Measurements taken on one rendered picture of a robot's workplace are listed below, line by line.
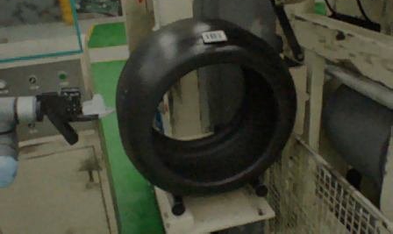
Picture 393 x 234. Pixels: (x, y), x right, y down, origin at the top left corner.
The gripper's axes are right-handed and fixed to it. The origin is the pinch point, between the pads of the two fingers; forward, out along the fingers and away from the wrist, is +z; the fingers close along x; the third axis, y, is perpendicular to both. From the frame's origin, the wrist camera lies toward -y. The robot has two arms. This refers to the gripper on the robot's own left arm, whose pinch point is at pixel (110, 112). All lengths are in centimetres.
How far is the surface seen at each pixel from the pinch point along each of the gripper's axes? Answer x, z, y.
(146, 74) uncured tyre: -9.3, 9.4, 14.3
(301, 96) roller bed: 19, 74, -6
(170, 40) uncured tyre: -6.0, 16.3, 22.7
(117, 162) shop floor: 176, 8, -122
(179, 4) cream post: 25.7, 25.2, 28.1
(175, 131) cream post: 25.5, 25.3, -20.5
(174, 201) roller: -8.9, 18.0, -27.8
